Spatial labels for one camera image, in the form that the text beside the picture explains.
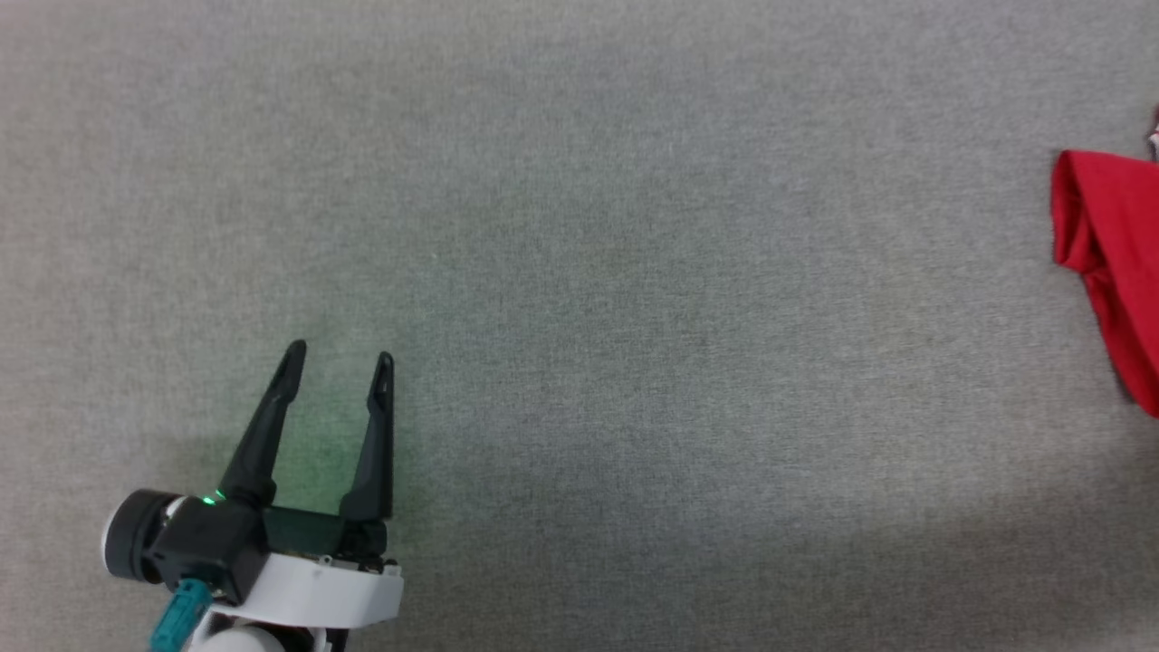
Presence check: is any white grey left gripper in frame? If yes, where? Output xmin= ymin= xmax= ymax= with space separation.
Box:
xmin=101 ymin=340 xmax=405 ymax=629

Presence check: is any red white basketball jersey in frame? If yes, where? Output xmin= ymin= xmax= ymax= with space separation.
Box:
xmin=1049 ymin=149 xmax=1159 ymax=419

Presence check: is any teal left camera connector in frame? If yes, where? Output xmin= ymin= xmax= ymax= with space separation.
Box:
xmin=148 ymin=579 xmax=215 ymax=652

